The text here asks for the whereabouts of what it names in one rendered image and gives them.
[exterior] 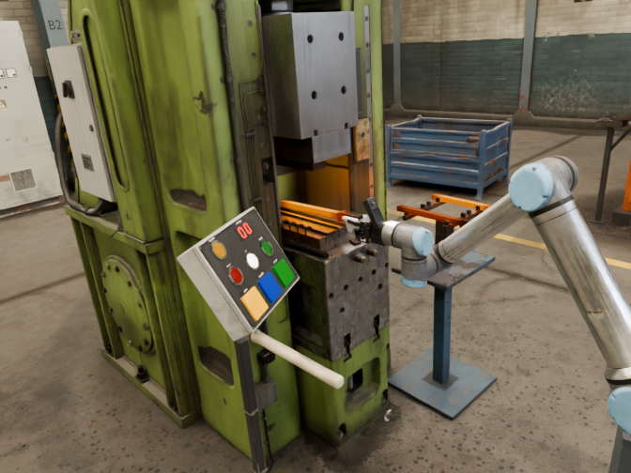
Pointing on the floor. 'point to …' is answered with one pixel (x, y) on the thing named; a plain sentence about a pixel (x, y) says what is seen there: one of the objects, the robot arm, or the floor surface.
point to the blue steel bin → (449, 152)
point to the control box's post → (250, 403)
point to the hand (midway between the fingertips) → (346, 215)
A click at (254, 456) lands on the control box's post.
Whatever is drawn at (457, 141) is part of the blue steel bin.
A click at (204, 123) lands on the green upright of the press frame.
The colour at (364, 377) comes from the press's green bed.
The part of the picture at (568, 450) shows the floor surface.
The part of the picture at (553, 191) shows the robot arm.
